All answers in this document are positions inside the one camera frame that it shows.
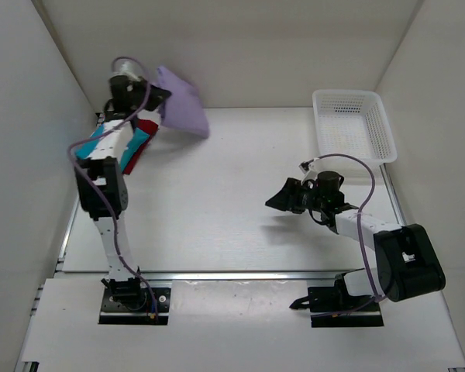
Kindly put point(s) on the white plastic laundry basket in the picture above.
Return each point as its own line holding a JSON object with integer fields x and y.
{"x": 353, "y": 122}

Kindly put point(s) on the red t-shirt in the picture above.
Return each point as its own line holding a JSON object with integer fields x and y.
{"x": 145, "y": 130}

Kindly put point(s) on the lavender t-shirt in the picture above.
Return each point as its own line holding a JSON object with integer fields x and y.
{"x": 183, "y": 109}

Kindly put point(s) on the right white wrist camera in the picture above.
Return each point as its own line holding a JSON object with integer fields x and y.
{"x": 310, "y": 169}

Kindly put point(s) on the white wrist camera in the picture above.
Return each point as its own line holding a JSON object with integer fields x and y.
{"x": 310, "y": 169}
{"x": 128, "y": 70}

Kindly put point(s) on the teal t-shirt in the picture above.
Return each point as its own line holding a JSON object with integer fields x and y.
{"x": 139, "y": 139}

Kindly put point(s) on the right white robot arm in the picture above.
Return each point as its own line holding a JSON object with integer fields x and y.
{"x": 407, "y": 265}

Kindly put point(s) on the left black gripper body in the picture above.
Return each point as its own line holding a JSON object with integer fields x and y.
{"x": 139, "y": 89}

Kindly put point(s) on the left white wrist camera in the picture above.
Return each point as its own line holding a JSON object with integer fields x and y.
{"x": 128, "y": 70}

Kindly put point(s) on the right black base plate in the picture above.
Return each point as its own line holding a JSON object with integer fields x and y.
{"x": 334, "y": 307}

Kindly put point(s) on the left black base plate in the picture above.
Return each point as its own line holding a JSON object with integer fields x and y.
{"x": 131, "y": 303}

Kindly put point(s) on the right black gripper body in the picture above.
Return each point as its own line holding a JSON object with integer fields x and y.
{"x": 313, "y": 201}

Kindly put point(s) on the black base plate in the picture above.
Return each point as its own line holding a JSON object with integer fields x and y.
{"x": 334, "y": 307}
{"x": 131, "y": 303}

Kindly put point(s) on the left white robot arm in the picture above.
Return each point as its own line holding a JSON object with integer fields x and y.
{"x": 102, "y": 190}

